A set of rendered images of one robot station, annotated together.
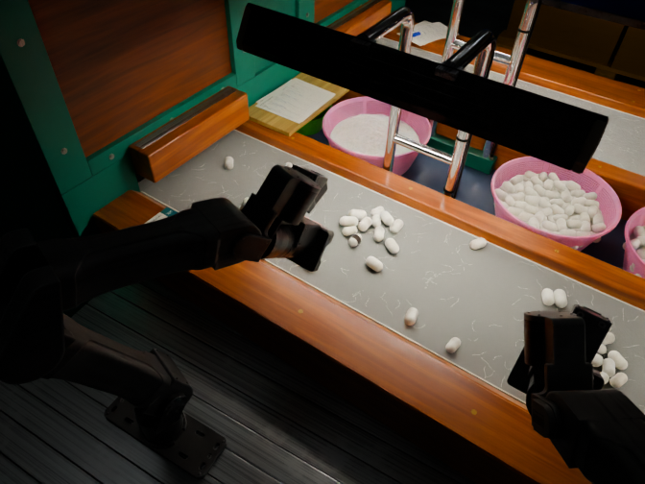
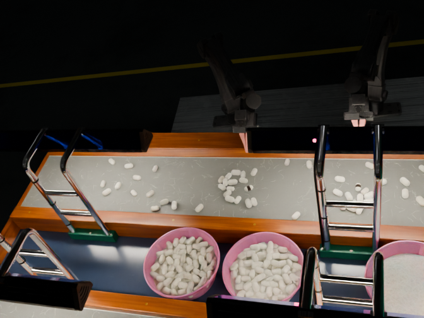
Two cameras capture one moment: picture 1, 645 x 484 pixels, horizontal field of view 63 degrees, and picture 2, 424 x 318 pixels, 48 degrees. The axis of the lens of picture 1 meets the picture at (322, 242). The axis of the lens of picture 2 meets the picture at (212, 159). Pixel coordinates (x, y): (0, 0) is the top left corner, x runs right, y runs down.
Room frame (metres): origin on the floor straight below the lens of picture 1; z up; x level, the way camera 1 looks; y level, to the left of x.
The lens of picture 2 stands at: (1.65, -0.62, 2.12)
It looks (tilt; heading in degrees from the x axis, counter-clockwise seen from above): 46 degrees down; 174
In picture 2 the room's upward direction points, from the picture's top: 19 degrees counter-clockwise
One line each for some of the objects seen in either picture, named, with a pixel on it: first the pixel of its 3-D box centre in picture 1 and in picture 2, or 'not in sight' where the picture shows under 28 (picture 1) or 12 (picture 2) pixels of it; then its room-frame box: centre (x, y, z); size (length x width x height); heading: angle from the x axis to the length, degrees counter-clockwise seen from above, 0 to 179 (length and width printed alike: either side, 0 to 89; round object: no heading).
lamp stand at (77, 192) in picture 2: not in sight; (78, 186); (0.32, -0.97, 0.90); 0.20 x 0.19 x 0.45; 57
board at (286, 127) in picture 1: (304, 96); not in sight; (1.22, 0.06, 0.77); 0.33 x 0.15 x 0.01; 147
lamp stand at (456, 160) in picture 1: (409, 143); (351, 195); (0.84, -0.16, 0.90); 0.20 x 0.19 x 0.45; 57
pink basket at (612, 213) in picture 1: (547, 209); (265, 274); (0.87, -0.49, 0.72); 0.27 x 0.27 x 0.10
